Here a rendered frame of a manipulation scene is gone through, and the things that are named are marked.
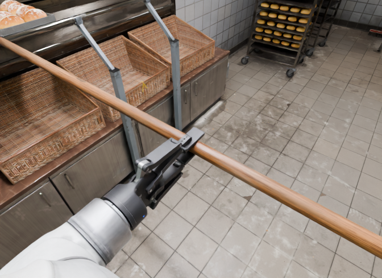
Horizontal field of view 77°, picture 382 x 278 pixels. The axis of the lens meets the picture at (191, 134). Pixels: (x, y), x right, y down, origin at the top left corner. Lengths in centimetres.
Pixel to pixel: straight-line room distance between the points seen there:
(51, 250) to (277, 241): 155
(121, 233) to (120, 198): 5
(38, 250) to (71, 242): 4
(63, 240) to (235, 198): 158
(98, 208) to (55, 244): 7
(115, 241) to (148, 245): 131
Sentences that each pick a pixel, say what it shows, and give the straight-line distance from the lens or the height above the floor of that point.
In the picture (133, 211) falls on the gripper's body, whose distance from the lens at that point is 41.
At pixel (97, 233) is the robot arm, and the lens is 39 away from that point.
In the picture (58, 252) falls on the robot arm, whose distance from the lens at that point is 36.
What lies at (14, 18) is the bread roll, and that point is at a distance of 134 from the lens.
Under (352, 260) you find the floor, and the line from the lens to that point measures 192.
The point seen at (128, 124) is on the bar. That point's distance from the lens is 153.
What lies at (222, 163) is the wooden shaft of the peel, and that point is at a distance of 48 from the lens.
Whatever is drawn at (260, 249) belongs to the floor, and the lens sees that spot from 173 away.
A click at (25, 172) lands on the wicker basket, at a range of 145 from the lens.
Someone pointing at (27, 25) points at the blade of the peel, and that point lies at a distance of 134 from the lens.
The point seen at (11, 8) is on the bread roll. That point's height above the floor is 122.
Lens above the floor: 156
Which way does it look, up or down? 44 degrees down
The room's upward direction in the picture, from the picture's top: straight up
